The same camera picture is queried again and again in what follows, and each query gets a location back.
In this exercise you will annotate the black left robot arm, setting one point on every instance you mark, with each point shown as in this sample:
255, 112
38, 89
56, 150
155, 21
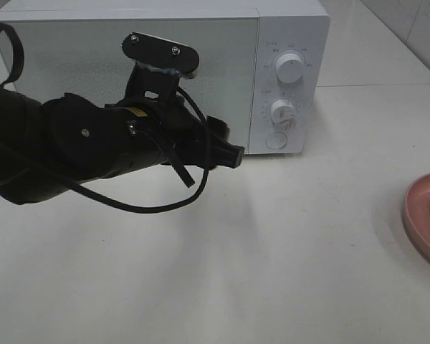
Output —
60, 145

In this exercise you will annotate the white dial knob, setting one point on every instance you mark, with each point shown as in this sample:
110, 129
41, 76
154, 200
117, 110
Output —
289, 67
282, 112

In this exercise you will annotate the white microwave door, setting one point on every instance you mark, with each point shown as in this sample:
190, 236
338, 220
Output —
85, 58

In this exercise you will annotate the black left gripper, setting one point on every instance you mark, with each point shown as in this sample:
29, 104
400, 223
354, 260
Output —
152, 125

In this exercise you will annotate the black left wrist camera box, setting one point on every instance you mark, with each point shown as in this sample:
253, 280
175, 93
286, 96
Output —
157, 54

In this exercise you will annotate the white microwave oven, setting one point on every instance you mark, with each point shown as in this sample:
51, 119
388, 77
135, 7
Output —
304, 33

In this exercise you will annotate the round door release button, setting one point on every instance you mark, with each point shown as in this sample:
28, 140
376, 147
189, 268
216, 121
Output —
276, 141

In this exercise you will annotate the pink round plate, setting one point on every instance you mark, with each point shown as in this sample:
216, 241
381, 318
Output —
416, 215

